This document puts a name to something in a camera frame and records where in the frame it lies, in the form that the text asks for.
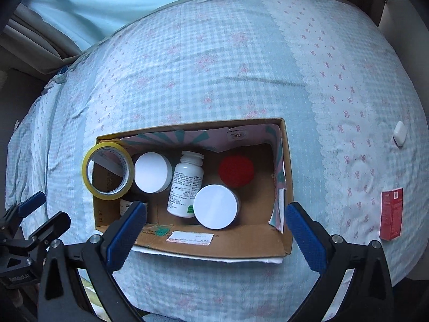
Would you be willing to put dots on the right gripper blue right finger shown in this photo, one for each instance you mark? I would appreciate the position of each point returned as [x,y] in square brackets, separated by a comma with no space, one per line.
[311,237]

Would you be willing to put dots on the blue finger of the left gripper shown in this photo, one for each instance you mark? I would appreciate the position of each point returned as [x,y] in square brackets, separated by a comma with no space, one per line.
[51,230]
[30,205]

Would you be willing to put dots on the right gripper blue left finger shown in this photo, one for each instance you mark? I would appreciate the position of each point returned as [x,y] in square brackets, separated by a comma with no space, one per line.
[121,235]

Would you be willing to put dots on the black lid white jar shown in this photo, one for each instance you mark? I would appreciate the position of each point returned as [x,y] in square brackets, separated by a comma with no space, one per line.
[126,204]

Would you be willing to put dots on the yellow tape roll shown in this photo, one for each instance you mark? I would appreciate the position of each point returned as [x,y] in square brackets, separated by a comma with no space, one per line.
[108,171]

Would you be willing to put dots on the red carton box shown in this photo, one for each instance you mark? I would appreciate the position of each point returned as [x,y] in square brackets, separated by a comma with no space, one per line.
[391,214]

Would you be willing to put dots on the white pill bottle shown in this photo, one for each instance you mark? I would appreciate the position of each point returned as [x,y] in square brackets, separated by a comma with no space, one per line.
[186,182]

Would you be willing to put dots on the red lid tin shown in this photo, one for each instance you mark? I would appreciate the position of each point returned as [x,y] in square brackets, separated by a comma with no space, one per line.
[236,171]

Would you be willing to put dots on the cardboard box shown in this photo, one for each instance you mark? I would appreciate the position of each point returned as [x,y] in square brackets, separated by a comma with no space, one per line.
[258,233]

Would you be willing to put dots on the checkered bed sheet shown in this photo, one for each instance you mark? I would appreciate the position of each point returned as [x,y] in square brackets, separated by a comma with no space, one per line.
[321,65]

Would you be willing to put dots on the left grey curtain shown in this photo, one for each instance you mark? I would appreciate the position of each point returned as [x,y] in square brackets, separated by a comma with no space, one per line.
[36,43]

